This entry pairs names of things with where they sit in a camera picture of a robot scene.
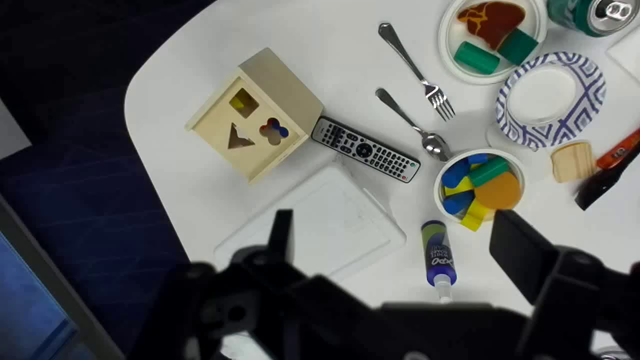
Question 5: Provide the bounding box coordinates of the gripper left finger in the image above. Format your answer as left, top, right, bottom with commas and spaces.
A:
127, 209, 381, 360

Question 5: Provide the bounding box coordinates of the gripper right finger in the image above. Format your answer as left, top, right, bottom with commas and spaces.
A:
489, 209, 640, 360

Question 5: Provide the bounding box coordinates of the white rectangular lid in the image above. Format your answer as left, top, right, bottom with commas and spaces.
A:
214, 159, 408, 282

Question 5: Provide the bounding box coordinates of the dark brown spatula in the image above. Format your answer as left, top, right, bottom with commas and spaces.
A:
574, 145, 640, 211

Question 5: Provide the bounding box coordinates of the yellow block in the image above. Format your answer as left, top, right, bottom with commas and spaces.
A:
444, 176, 475, 197
460, 199, 495, 232

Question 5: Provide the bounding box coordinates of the orange disc block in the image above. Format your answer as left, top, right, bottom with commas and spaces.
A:
474, 171, 522, 211

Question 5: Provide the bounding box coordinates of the wooden toy toast slice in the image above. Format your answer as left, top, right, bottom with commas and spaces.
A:
551, 141, 597, 183

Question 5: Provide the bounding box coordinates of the white bowl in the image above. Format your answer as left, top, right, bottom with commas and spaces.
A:
433, 148, 527, 226

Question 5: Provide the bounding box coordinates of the orange marker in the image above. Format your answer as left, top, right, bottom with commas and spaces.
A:
596, 129, 640, 171

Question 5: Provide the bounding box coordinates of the blue cylinder block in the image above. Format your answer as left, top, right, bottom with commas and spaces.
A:
441, 157, 471, 189
442, 190, 476, 216

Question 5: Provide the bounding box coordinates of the green cylinder block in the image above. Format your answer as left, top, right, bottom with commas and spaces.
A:
467, 156, 511, 188
454, 41, 501, 76
497, 28, 539, 66

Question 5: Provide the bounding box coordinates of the black remote control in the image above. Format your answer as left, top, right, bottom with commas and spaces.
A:
311, 116, 422, 184

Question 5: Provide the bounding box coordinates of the blue patterned paper bowl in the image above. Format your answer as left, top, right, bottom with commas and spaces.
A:
495, 51, 607, 151

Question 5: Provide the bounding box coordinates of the silver spoon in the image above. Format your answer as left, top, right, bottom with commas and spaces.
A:
375, 88, 452, 163

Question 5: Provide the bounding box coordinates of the wooden shape sorter box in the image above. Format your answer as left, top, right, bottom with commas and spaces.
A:
185, 47, 325, 185

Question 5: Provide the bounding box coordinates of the white paper sheet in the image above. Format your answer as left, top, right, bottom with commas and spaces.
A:
607, 27, 640, 83

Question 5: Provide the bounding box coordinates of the green soda can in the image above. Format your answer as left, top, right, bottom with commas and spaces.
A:
546, 0, 640, 38

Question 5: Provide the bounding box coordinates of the brown toy steak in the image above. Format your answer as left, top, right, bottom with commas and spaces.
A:
456, 1, 527, 51

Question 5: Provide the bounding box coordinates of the silver fork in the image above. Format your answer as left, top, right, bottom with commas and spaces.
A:
378, 22, 457, 122

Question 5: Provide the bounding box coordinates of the white round plate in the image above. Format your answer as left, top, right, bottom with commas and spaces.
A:
438, 0, 548, 86

